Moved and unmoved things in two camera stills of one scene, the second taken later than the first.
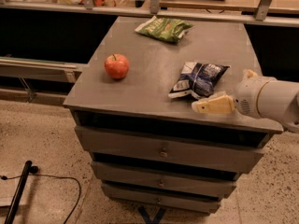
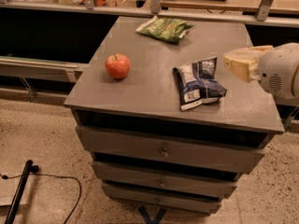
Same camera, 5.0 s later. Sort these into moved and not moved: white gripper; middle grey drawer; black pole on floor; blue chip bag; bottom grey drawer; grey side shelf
Moved: white gripper; blue chip bag
Not moved: middle grey drawer; bottom grey drawer; black pole on floor; grey side shelf
